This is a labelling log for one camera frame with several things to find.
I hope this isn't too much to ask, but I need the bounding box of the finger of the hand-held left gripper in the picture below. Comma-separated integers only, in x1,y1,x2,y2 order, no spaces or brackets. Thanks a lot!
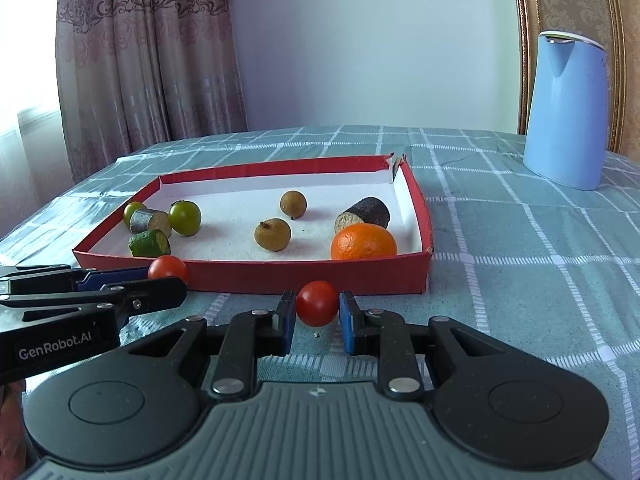
0,276,187,329
0,264,151,295

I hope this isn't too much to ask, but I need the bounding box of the pink patterned curtain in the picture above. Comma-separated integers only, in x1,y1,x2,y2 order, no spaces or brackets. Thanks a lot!
55,0,249,183

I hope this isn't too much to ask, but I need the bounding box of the orange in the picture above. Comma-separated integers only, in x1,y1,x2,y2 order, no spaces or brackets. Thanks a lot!
330,223,398,261

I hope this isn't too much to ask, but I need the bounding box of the dark sugarcane piece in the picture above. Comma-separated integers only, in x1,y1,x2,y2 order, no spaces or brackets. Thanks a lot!
334,196,391,235

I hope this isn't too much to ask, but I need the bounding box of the brown longan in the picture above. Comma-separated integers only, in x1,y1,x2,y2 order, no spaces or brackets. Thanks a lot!
279,190,307,220
254,218,292,251

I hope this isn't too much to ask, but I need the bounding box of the green cucumber piece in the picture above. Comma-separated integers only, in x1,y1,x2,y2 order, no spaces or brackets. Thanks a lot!
128,229,172,257

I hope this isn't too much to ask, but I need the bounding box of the blue kettle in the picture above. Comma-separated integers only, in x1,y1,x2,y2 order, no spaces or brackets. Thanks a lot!
523,30,612,191

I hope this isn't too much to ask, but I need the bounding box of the red cardboard box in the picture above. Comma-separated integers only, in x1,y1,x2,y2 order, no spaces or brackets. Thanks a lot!
72,154,435,297

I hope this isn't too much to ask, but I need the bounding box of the teal checked tablecloth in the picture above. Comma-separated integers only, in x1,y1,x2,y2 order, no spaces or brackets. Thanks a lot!
0,125,640,480

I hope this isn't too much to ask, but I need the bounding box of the grey sugarcane piece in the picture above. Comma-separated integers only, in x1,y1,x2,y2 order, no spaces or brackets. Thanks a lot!
129,208,172,239

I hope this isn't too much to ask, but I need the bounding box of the red cherry tomato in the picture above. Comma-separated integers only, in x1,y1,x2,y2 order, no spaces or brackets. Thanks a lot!
296,280,339,327
147,255,190,286

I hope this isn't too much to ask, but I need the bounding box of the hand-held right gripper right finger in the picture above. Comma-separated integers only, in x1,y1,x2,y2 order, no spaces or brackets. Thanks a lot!
338,290,506,402

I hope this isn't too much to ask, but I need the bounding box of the white sheer curtain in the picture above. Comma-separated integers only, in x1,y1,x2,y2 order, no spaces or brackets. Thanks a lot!
0,20,76,241

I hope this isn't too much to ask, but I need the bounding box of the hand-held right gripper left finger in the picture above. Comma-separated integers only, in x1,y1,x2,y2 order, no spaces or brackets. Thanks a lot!
132,290,297,400

